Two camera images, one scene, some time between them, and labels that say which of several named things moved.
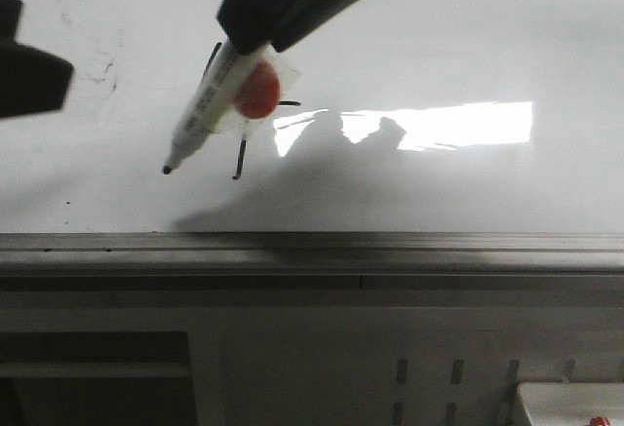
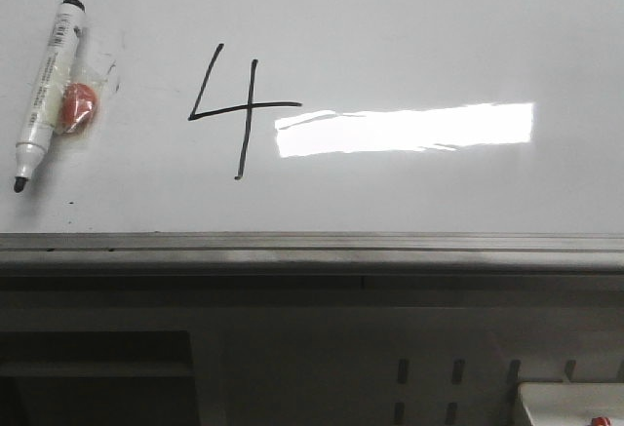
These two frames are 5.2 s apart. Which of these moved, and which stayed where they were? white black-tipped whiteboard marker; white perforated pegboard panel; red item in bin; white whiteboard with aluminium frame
Moved: white black-tipped whiteboard marker
Stayed: white whiteboard with aluminium frame; white perforated pegboard panel; red item in bin
